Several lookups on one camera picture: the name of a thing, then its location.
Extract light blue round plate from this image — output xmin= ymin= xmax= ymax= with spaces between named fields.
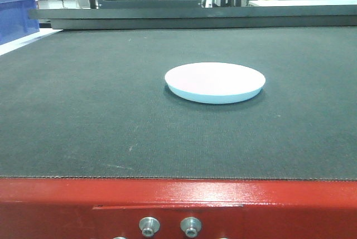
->
xmin=165 ymin=62 xmax=266 ymax=104

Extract dark conveyor belt mat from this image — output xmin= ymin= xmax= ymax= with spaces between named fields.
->
xmin=1 ymin=27 xmax=356 ymax=180

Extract right silver hex bolt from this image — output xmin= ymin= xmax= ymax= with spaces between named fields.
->
xmin=180 ymin=217 xmax=202 ymax=238

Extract silver hex bolt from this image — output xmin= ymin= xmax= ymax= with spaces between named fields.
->
xmin=139 ymin=217 xmax=160 ymax=238
xmin=180 ymin=217 xmax=202 ymax=238

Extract left silver hex bolt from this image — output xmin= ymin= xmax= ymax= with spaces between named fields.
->
xmin=139 ymin=217 xmax=160 ymax=238

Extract white background table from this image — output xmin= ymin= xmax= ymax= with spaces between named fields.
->
xmin=242 ymin=0 xmax=356 ymax=7

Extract blue plastic bin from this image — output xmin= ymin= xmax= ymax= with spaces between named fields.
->
xmin=1 ymin=0 xmax=40 ymax=45

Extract red metal machine frame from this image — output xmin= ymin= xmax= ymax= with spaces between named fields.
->
xmin=1 ymin=178 xmax=356 ymax=238

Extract dark grey metal end rail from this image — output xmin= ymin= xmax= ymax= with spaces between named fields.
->
xmin=28 ymin=5 xmax=356 ymax=30

